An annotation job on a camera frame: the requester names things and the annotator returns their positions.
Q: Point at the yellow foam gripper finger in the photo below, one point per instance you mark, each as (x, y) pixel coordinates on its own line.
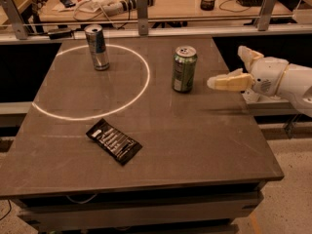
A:
(235, 81)
(248, 57)

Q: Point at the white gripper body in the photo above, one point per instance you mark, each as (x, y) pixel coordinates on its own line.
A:
(269, 73)

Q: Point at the green soda can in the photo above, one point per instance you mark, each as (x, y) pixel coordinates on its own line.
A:
(184, 64)

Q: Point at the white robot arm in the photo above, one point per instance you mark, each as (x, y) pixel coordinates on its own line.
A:
(296, 87)

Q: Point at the silver blue energy drink can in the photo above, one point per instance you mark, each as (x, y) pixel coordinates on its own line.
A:
(97, 47)

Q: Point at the clear sanitizer bottle left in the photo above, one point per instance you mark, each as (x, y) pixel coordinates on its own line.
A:
(250, 96)

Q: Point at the black mesh cup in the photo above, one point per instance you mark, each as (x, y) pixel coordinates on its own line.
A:
(207, 5)

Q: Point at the white power strip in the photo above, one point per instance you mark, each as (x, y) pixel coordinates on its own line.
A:
(120, 7)

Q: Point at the black snack packet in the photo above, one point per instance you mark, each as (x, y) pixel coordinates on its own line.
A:
(114, 142)

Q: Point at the right metal bracket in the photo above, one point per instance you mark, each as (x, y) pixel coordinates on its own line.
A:
(263, 20)

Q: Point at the metal bracket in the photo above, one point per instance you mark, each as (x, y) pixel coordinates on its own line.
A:
(15, 19)
(142, 17)
(263, 20)

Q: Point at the middle metal bracket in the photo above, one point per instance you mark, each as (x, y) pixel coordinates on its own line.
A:
(142, 17)

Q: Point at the black device on rail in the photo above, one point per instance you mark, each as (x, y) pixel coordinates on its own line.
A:
(60, 33)

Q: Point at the left metal bracket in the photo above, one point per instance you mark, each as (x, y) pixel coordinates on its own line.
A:
(15, 19)

